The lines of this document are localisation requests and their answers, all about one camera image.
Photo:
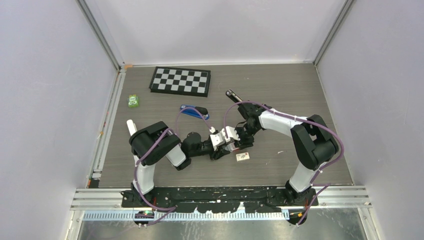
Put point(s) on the red staple box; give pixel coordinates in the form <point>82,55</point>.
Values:
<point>231,147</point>

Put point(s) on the blue stapler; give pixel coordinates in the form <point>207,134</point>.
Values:
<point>195,111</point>

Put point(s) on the slotted cable duct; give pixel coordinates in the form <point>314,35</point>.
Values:
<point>149,215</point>

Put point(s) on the white staple box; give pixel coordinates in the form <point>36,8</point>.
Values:
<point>242,156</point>

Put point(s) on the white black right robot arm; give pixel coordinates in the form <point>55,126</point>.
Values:
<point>313,144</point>

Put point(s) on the white stapler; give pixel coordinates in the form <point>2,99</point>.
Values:
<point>131,127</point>

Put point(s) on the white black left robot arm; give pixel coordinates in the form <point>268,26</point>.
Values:
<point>157,141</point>

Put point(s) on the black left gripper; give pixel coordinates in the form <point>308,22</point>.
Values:
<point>214,154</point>

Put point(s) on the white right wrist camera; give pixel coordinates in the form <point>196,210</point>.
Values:
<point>230,134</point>

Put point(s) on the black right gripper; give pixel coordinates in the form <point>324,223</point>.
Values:
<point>243,143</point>

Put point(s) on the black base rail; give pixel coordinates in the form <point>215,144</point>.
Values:
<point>254,199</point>

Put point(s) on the green toy block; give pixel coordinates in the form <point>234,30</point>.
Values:
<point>133,101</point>

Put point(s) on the black white chessboard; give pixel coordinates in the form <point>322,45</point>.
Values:
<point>180,81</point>

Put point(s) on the black stapler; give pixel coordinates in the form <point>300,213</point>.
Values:
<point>233,96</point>

